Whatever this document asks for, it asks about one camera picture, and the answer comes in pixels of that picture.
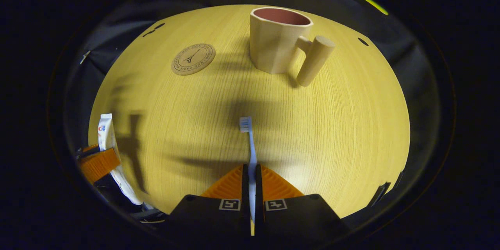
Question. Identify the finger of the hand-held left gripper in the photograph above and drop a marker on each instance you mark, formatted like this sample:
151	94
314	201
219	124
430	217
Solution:
99	164

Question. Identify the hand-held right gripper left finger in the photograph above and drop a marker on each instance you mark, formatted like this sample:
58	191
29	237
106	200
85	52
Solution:
245	187

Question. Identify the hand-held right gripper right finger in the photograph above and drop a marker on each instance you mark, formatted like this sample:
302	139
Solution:
258	187

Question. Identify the white toothpaste tube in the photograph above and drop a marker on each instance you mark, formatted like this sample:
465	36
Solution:
106	133

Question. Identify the light blue toothbrush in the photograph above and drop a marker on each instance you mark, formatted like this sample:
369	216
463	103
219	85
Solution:
246	124

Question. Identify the round cork coaster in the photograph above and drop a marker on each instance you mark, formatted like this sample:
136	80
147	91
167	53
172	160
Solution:
193	59

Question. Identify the beige cup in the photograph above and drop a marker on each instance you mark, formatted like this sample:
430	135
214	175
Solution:
273	47

